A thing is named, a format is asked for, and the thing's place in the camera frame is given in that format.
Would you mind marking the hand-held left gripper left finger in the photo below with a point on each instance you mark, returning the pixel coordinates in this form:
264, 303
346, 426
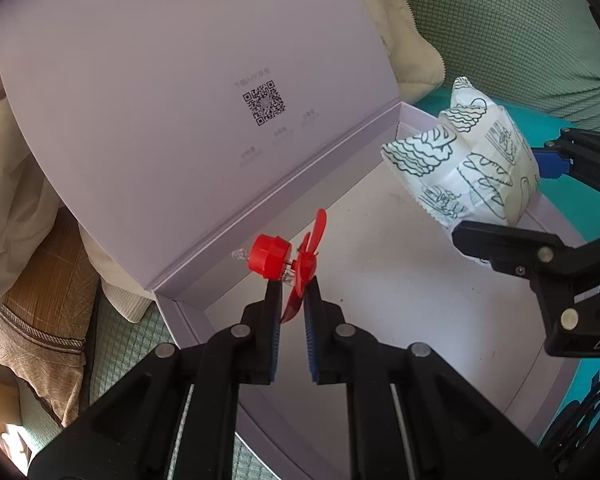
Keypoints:
272, 345

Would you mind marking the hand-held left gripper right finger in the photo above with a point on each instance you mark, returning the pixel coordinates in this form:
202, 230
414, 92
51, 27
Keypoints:
312, 345

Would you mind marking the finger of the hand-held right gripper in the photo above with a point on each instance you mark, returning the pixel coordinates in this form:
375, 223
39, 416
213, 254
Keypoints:
510, 247
550, 162

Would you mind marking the white printed snack packet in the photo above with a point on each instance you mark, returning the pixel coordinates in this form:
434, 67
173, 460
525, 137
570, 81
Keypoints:
480, 175

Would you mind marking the lavender cardboard box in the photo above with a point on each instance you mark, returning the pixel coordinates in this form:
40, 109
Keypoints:
130, 110

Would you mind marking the teal foam mat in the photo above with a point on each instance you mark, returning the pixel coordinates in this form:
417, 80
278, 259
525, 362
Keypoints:
535, 122

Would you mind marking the green textured sofa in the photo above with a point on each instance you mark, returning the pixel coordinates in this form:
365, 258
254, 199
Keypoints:
505, 25

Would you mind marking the cream quilted blanket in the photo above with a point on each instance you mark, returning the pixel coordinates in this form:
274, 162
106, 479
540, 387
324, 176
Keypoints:
410, 50

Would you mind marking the brown plaid pillow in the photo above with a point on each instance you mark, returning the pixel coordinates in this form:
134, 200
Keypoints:
45, 310

